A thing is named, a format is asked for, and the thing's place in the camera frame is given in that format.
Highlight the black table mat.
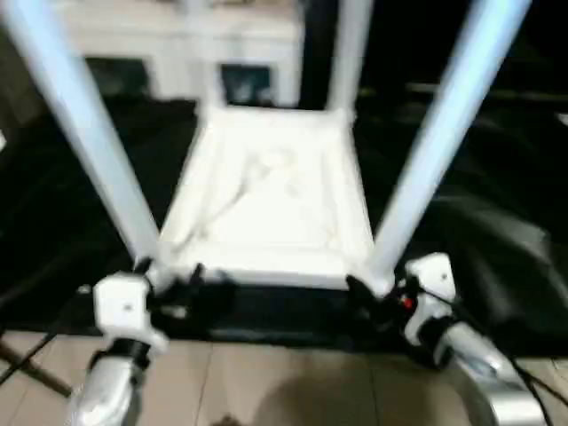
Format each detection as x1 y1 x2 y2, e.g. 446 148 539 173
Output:
0 86 568 359

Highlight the grey metal bar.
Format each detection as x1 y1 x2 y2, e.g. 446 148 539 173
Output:
405 82 447 95

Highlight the white sideboard cabinet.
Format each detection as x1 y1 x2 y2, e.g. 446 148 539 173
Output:
66 0 304 108

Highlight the black case with yellow label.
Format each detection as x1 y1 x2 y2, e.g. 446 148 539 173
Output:
301 0 449 106

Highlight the black metal table frame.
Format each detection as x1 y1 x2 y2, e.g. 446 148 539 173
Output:
0 339 75 398

